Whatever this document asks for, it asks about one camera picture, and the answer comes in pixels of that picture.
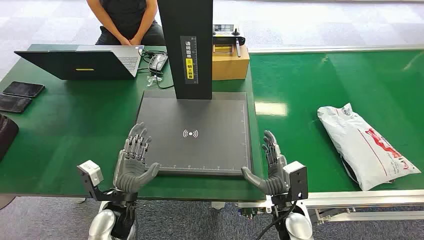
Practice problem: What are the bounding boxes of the clear plastic wrapper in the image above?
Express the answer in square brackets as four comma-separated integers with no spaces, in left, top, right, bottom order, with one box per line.
[146,75,163,88]

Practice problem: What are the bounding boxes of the black weighing device with column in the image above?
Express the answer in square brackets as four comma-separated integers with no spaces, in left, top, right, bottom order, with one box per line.
[135,0,254,177]

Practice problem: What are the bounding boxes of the black smartphone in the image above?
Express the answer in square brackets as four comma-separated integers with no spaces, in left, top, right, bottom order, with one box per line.
[2,81,46,99]
[0,94,33,114]

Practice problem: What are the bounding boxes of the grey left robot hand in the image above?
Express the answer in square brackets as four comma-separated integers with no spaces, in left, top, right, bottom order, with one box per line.
[112,121,161,194]

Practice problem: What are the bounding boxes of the grey power adapter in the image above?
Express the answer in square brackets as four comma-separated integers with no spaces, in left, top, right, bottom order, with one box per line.
[148,53,169,73]

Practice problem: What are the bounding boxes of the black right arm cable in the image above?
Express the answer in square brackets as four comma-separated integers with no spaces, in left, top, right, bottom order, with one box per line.
[256,198,299,240]

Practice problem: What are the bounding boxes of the black power cable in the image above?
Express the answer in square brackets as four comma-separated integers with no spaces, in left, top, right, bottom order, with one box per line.
[138,47,175,90]

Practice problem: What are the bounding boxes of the black remote controller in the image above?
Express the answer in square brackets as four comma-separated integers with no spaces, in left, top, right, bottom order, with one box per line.
[212,24,246,58]

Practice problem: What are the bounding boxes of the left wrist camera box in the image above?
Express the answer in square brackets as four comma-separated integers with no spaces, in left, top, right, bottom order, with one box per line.
[76,160,104,188]

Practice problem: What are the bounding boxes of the black open laptop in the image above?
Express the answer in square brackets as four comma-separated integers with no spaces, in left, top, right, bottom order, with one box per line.
[14,44,145,81]

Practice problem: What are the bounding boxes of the person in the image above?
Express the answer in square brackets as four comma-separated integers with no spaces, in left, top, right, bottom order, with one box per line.
[86,0,167,47]

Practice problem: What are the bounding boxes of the white package with red print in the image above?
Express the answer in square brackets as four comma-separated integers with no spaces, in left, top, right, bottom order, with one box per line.
[316,102,422,192]

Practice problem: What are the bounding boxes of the dark brown basket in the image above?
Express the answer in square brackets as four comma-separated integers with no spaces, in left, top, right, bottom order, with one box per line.
[0,114,20,163]

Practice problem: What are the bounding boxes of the green conveyor with aluminium frame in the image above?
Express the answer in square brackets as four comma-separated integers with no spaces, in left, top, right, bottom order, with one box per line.
[236,44,424,223]

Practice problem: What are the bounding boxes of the brown cardboard box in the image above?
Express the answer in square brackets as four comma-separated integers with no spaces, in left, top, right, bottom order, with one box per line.
[211,44,251,81]

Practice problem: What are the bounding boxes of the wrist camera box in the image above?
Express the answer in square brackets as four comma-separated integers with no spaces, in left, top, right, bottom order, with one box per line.
[283,161,309,201]
[76,160,104,188]

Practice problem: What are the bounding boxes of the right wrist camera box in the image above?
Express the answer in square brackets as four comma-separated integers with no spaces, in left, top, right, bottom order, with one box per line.
[283,161,309,201]

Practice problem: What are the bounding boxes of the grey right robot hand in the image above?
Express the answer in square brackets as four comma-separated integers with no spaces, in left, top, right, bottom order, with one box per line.
[240,130,290,196]

